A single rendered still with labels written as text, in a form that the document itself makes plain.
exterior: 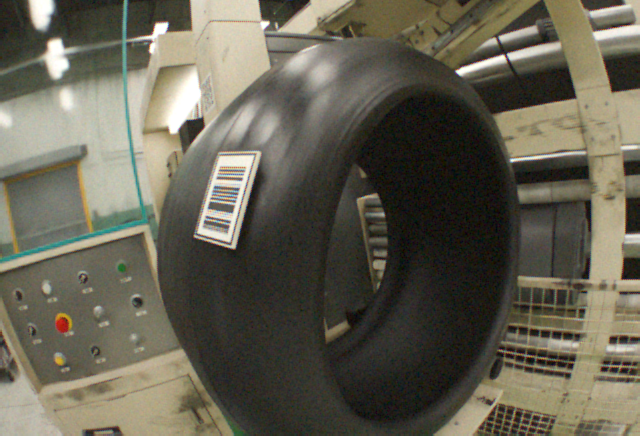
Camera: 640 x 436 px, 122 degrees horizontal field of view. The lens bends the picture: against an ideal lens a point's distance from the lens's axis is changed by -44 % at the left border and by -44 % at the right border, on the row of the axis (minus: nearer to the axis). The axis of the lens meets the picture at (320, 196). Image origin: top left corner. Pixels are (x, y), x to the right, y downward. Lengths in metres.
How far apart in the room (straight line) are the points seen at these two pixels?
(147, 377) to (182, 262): 0.71
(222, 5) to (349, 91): 0.51
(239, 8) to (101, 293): 0.77
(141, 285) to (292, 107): 0.72
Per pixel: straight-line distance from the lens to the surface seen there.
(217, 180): 0.21
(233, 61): 0.65
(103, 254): 0.87
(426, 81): 0.33
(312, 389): 0.24
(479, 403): 0.68
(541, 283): 0.70
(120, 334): 0.92
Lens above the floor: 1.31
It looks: 5 degrees down
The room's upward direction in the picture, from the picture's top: 12 degrees counter-clockwise
